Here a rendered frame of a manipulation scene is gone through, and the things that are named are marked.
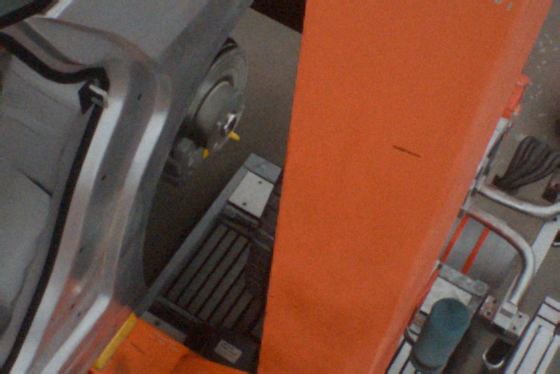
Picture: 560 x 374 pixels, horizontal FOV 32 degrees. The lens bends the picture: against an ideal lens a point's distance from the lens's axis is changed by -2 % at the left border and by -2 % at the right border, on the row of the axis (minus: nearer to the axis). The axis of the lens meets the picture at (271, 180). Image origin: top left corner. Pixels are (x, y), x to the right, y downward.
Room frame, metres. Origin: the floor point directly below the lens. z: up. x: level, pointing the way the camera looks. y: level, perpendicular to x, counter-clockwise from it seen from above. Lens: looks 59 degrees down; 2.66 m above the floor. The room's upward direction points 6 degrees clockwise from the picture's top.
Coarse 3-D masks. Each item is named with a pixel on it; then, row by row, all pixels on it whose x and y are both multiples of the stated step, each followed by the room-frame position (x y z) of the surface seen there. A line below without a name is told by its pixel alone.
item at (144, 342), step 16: (144, 320) 0.81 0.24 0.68; (128, 336) 0.76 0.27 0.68; (144, 336) 0.77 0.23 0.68; (160, 336) 0.77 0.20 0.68; (128, 352) 0.73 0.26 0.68; (144, 352) 0.73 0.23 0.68; (160, 352) 0.74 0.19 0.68; (176, 352) 0.74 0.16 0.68; (192, 352) 0.75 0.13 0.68; (112, 368) 0.69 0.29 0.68; (128, 368) 0.69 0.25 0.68; (144, 368) 0.70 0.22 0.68; (160, 368) 0.70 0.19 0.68; (176, 368) 0.70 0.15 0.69; (192, 368) 0.70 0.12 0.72; (208, 368) 0.69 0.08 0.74; (224, 368) 0.69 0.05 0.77
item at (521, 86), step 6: (522, 78) 1.21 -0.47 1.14; (528, 78) 1.22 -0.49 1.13; (516, 84) 1.18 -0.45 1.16; (522, 84) 1.18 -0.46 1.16; (516, 90) 1.17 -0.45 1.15; (522, 90) 1.17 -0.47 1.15; (510, 96) 1.17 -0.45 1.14; (516, 96) 1.17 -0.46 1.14; (510, 102) 1.16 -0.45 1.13; (516, 102) 1.16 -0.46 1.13; (510, 108) 1.15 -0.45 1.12; (516, 108) 1.18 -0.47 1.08; (504, 114) 1.14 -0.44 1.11; (510, 114) 1.15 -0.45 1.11
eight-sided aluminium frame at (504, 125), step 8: (504, 120) 1.13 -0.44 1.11; (512, 120) 1.23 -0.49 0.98; (496, 128) 1.10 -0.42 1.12; (504, 128) 1.11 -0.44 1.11; (496, 136) 1.08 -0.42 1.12; (504, 136) 1.24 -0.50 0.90; (488, 144) 1.06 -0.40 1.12; (496, 144) 1.23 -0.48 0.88; (488, 152) 1.05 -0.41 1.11; (496, 152) 1.22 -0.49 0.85; (488, 160) 1.23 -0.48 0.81; (480, 168) 1.02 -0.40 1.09; (488, 168) 1.22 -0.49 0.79; (432, 272) 1.03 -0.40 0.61; (424, 288) 1.00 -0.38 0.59
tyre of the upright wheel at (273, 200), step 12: (276, 180) 0.95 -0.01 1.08; (276, 192) 0.93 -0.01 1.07; (276, 204) 0.91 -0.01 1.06; (264, 216) 0.90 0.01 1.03; (276, 216) 0.90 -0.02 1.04; (264, 228) 0.89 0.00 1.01; (252, 240) 0.88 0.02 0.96; (264, 240) 0.87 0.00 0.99; (252, 252) 0.87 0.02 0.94; (264, 252) 0.86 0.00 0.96; (252, 264) 0.86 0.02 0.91; (264, 264) 0.85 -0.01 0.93; (252, 276) 0.85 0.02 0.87; (264, 276) 0.84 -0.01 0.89; (252, 288) 0.85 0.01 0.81; (264, 288) 0.84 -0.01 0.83; (264, 300) 0.85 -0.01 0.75
